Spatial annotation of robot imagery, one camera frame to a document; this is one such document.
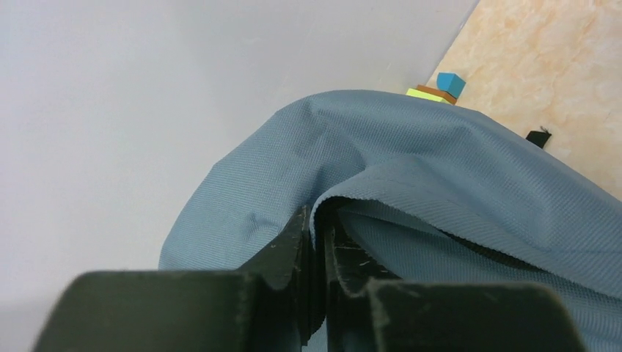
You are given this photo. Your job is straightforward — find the colourful sticky note stack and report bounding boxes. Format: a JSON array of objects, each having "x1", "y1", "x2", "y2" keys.
[{"x1": 406, "y1": 72, "x2": 466, "y2": 105}]

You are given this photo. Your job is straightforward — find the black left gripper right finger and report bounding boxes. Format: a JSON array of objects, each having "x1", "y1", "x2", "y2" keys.
[{"x1": 323, "y1": 225, "x2": 585, "y2": 351}]

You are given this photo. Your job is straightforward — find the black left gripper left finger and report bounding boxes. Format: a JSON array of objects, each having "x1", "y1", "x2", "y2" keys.
[{"x1": 34, "y1": 207, "x2": 312, "y2": 351}]

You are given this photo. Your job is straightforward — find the blue student backpack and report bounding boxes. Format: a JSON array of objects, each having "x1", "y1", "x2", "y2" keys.
[{"x1": 158, "y1": 90, "x2": 621, "y2": 351}]

